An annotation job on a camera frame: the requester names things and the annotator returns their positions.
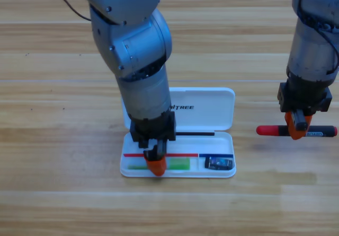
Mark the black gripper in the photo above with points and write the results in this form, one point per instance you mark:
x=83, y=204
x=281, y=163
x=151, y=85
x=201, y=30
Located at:
x=304, y=95
x=153, y=130

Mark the small black eraser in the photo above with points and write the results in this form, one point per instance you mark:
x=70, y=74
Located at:
x=218, y=164

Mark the red black whiteboard marker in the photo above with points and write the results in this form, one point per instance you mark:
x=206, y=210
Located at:
x=270, y=130

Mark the white Unitree pencil case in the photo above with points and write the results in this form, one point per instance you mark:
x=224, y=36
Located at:
x=206, y=114

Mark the green and white highlighter pen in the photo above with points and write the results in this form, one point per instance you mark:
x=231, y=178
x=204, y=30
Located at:
x=178, y=164

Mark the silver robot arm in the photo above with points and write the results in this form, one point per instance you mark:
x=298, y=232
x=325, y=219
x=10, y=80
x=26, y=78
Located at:
x=137, y=47
x=312, y=47

